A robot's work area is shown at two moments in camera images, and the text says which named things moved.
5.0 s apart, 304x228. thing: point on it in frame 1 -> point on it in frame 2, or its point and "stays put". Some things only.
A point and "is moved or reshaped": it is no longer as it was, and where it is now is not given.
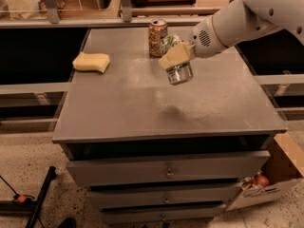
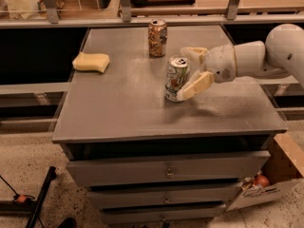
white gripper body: [202, 43] -> [219, 63]
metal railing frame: [126, 12] stays put
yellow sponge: [91, 62] stays put
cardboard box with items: [281, 172] stays put
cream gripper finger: [180, 54] -> [198, 84]
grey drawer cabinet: [153, 152] stays put
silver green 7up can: [181, 73] is moved or reshaped
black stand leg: [41, 198] stays put
